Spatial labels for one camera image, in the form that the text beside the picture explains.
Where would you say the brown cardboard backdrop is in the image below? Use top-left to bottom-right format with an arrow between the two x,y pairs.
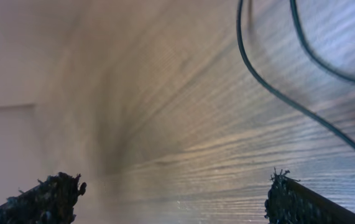
0,1 -> 104,204

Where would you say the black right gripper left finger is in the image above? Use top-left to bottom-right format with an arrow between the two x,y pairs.
0,172 -> 87,224

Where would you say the black USB charging cable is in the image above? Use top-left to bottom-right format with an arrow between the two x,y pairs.
235,0 -> 355,171

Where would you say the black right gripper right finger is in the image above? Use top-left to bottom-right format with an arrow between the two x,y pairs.
264,170 -> 355,224

